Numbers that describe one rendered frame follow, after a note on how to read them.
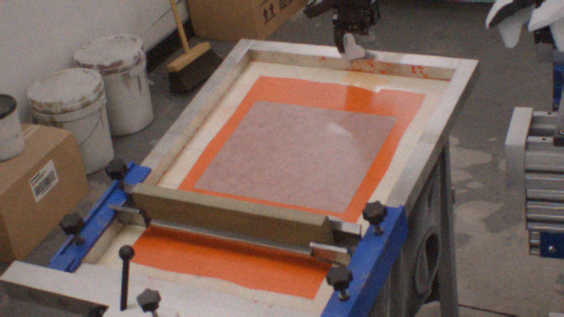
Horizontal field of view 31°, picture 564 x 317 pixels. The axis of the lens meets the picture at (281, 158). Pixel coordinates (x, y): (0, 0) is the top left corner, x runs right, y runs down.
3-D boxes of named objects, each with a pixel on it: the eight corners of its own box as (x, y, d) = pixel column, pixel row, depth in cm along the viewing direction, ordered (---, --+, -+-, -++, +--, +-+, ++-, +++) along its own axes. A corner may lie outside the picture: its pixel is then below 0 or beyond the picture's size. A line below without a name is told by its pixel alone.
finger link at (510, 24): (495, 65, 114) (551, 35, 118) (487, 15, 112) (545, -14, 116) (475, 61, 117) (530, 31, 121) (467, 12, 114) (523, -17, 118)
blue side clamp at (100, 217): (139, 185, 217) (129, 160, 212) (159, 188, 214) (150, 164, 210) (60, 287, 197) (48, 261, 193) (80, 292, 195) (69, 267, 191)
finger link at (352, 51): (365, 75, 225) (361, 36, 221) (340, 72, 228) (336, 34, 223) (370, 69, 228) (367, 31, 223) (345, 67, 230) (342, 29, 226)
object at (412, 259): (411, 273, 245) (402, 157, 228) (446, 279, 241) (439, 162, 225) (333, 405, 211) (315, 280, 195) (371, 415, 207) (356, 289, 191)
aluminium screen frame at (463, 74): (244, 51, 247) (241, 38, 244) (480, 74, 221) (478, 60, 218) (61, 285, 196) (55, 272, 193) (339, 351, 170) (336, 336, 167)
